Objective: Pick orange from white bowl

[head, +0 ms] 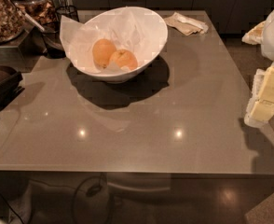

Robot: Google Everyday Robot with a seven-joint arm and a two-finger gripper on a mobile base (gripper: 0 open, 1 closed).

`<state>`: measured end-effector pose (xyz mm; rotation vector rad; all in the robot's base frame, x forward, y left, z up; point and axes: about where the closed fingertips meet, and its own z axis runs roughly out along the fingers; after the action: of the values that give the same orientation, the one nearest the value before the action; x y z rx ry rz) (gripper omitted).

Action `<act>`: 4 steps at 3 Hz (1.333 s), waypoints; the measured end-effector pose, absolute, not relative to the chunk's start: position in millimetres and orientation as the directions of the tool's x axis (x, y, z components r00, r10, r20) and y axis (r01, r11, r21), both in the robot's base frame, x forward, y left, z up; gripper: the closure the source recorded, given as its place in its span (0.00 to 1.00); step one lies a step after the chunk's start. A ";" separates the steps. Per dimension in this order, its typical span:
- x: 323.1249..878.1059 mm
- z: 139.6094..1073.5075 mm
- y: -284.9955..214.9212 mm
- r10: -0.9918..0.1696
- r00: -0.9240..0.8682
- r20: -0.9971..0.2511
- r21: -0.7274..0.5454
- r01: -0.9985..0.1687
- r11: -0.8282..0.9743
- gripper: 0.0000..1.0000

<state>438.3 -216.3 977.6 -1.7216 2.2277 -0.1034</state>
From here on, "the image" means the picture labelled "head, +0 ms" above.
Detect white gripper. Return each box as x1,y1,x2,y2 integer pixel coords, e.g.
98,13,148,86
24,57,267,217
241,9,274,128

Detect white ceramic bowl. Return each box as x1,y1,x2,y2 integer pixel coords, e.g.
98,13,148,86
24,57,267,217
75,7,168,83

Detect crumpled paper napkin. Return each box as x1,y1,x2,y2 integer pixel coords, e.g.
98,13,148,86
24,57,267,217
164,12,209,35

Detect white paper liner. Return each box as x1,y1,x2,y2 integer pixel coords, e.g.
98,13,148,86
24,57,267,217
60,7,148,75

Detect small glass snack jar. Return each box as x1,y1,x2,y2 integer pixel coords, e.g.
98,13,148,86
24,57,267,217
13,0,58,25

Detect large glass snack jar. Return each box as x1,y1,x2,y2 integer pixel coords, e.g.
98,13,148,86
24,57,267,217
0,0,24,44

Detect dark tray device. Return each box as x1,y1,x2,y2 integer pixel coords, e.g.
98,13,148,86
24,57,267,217
0,65,23,111

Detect cable under table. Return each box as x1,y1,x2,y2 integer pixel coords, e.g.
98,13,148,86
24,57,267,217
71,173,116,224

